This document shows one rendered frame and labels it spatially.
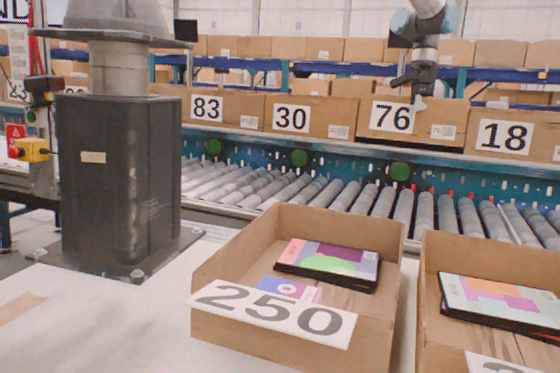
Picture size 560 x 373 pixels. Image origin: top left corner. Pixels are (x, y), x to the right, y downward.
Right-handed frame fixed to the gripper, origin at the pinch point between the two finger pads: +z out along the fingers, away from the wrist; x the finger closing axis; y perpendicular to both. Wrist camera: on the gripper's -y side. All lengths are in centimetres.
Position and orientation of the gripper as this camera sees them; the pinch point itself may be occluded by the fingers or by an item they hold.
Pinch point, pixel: (410, 116)
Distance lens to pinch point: 160.3
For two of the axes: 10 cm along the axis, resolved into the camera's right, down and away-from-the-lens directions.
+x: 3.4, 0.9, 9.4
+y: 9.3, 1.2, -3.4
